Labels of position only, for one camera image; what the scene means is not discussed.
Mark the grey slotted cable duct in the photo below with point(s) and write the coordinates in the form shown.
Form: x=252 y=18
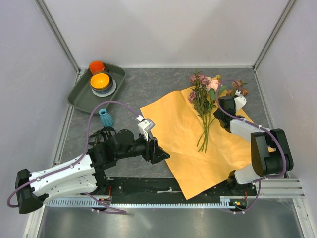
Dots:
x=84 y=202

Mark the grey green plastic tray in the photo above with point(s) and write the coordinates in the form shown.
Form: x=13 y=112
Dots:
x=82 y=97

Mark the black ribbon with gold text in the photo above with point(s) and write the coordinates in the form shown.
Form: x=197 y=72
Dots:
x=101 y=135

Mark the orange bowl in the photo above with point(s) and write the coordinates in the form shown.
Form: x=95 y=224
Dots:
x=100 y=81

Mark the dark grey bowl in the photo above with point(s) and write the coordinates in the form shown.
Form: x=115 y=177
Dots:
x=111 y=83

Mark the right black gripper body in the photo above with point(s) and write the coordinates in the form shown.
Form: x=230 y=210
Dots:
x=217 y=114

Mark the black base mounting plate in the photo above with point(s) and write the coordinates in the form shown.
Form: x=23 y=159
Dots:
x=131 y=185

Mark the aluminium frame post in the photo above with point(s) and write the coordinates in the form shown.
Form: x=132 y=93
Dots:
x=57 y=33
x=275 y=31

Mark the right aluminium frame post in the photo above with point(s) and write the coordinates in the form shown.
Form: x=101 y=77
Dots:
x=275 y=31

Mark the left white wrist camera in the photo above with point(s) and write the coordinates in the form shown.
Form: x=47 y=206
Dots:
x=145 y=126

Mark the orange flower bouquet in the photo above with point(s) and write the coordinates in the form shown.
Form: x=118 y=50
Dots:
x=203 y=97

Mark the blue ribbed vase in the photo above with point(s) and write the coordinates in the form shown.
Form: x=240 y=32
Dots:
x=105 y=118

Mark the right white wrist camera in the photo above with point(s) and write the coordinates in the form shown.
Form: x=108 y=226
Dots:
x=239 y=100

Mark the orange plastic cup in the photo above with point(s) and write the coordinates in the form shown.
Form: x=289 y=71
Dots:
x=96 y=67

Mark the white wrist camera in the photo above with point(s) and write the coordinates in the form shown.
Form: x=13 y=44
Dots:
x=239 y=100
x=145 y=126

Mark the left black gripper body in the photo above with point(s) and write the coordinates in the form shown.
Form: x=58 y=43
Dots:
x=147 y=153

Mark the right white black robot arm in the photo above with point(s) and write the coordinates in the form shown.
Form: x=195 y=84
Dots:
x=270 y=153

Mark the left aluminium frame post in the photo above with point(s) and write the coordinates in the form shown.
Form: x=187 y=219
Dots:
x=57 y=33

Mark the white plate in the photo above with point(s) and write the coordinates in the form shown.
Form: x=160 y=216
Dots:
x=108 y=93

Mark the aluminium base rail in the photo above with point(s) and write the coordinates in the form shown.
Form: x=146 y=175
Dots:
x=280 y=188

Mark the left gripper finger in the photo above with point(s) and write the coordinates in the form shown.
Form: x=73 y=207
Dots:
x=157 y=150
x=159 y=156

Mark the orange wrapping paper sheet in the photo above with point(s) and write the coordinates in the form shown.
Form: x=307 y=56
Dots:
x=178 y=129

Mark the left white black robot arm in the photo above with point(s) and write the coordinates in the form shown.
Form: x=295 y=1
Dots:
x=85 y=173

